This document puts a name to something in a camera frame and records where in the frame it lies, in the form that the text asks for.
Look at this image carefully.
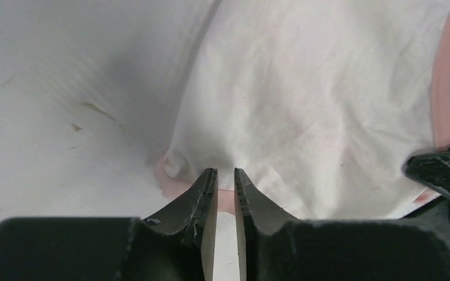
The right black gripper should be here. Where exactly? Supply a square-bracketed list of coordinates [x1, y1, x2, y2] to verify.
[403, 148, 450, 251]

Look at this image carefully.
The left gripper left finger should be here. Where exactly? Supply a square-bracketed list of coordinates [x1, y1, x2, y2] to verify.
[0, 169, 217, 280]

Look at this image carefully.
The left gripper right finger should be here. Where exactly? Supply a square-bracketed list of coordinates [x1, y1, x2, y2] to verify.
[234, 169, 450, 280]

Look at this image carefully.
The white underwear pink trim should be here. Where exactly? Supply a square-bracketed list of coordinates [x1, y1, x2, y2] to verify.
[155, 1, 450, 219]

